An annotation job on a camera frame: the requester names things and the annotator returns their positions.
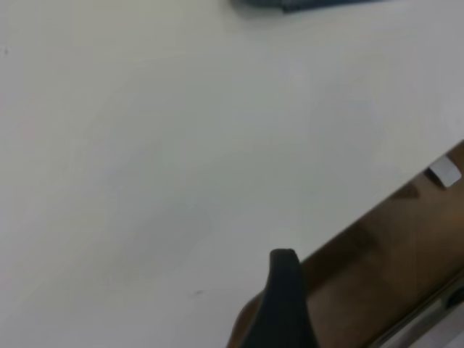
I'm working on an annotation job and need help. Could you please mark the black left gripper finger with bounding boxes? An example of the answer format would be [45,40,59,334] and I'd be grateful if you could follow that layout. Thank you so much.
[227,248,320,348]

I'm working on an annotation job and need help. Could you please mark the blue denim jeans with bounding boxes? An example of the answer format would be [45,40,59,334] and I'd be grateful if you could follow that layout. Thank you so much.
[230,0,402,15]

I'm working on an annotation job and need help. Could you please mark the small white block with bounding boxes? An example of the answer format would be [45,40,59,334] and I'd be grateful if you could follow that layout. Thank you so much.
[427,156,463,189]

